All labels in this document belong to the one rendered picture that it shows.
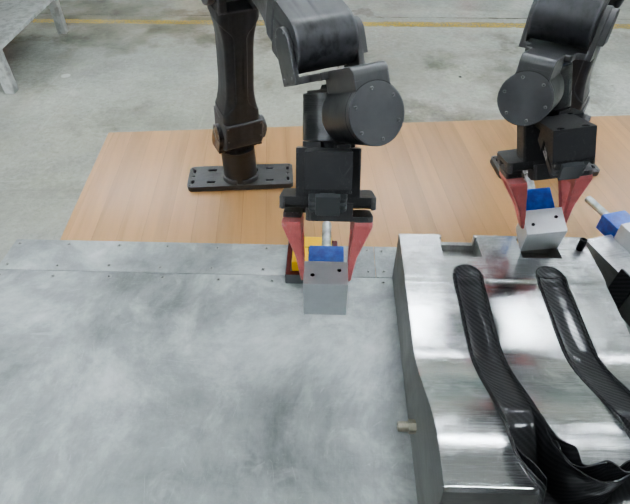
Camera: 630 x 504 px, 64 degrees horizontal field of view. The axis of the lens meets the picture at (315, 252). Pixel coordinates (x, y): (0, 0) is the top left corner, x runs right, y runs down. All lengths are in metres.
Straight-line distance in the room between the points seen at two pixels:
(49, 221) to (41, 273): 1.52
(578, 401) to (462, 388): 0.11
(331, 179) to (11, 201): 2.25
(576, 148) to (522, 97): 0.08
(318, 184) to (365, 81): 0.10
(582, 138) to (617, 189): 0.52
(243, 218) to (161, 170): 0.23
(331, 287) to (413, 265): 0.16
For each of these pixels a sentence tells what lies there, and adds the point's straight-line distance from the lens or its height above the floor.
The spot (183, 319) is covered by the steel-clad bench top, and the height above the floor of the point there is 0.80.
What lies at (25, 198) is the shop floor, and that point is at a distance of 2.61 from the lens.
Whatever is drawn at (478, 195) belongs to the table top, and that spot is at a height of 0.80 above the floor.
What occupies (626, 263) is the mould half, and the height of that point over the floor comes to 0.86.
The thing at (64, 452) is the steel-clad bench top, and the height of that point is 0.80.
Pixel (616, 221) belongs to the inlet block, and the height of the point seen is 0.87.
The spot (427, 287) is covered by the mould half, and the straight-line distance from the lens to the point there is 0.67.
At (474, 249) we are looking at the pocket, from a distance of 0.76.
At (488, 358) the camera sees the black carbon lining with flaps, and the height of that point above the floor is 0.88.
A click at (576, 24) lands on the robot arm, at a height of 1.17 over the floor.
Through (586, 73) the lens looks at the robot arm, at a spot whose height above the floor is 1.02.
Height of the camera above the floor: 1.37
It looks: 43 degrees down
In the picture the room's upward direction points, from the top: straight up
